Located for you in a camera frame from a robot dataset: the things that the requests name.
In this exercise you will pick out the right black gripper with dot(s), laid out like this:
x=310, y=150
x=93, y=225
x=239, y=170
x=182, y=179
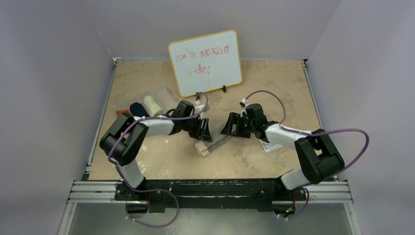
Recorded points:
x=235, y=118

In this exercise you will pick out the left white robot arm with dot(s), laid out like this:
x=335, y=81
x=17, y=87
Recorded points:
x=123, y=140

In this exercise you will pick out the aluminium frame rail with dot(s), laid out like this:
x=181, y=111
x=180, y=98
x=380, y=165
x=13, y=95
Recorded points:
x=328, y=192

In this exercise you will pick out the whiteboard with yellow frame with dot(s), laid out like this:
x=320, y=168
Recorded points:
x=206, y=63

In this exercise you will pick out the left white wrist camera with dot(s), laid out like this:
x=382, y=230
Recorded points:
x=200, y=106

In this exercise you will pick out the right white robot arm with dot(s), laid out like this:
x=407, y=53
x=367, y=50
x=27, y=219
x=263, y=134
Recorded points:
x=318, y=156

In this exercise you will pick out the orange rolled underwear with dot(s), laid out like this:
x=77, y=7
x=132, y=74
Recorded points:
x=120, y=112

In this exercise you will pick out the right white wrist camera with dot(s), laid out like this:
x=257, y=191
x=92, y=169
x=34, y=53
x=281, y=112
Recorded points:
x=244, y=103

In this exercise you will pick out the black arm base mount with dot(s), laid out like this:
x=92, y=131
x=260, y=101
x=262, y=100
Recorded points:
x=262, y=194

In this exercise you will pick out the clear plastic divided tray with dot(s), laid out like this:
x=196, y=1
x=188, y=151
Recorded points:
x=159, y=93

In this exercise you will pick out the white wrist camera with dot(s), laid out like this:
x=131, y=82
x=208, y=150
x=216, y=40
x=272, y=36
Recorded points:
x=244, y=103
x=200, y=106

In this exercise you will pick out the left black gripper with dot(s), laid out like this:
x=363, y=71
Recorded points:
x=201, y=133

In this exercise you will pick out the clear plastic packaging bag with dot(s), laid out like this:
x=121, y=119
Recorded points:
x=270, y=147

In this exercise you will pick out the grey underwear with beige band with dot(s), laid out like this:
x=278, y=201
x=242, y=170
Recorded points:
x=204, y=148

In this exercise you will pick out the pale yellow underwear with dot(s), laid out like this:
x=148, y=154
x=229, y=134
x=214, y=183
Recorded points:
x=152, y=106

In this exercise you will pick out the navy rolled underwear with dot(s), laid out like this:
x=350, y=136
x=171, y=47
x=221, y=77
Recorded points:
x=138, y=110

